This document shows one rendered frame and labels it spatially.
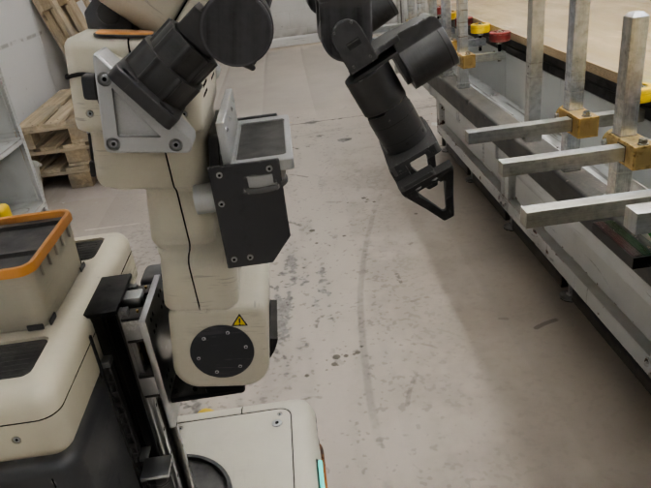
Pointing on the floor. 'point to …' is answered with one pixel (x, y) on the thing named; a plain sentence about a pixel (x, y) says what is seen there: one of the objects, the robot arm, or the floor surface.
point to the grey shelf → (26, 196)
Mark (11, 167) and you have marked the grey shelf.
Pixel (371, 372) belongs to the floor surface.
